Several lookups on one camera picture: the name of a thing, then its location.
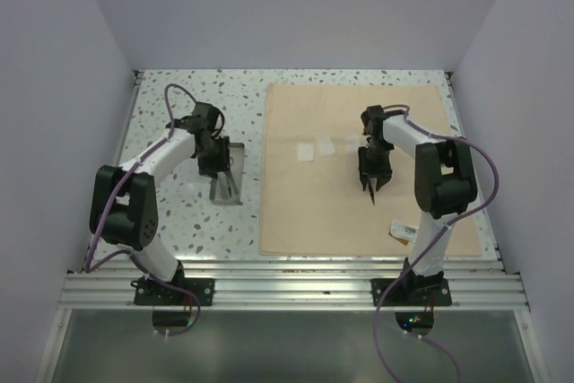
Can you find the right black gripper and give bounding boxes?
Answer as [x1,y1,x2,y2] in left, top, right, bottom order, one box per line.
[360,140,393,189]

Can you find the short pointed scissors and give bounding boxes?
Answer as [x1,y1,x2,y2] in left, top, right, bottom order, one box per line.
[368,182,375,205]

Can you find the white gauze pad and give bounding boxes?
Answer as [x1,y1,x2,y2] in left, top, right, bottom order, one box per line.
[345,134,361,152]
[317,135,335,157]
[297,143,314,162]

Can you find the long surgical scissors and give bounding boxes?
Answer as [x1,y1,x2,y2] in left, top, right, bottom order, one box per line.
[217,171,233,200]

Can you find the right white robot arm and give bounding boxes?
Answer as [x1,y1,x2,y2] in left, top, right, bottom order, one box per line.
[358,105,478,305]

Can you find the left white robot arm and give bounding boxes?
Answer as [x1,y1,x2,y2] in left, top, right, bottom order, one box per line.
[84,102,240,305]

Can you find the beige surgical cloth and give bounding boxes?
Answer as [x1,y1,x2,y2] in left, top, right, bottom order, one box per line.
[258,82,484,257]

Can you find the metal instrument tray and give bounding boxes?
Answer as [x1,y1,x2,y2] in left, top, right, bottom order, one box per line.
[210,142,246,205]

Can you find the sealed blade packet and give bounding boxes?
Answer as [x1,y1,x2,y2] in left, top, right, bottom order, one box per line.
[389,220,418,245]

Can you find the aluminium mounting rail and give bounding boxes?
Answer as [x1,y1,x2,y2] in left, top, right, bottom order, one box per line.
[57,259,529,311]

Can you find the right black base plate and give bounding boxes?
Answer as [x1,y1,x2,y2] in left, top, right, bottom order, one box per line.
[382,274,453,307]

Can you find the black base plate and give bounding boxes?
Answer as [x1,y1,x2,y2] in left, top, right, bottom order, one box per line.
[382,274,453,307]
[130,277,215,307]

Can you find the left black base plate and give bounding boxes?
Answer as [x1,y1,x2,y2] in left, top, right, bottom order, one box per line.
[130,277,215,307]

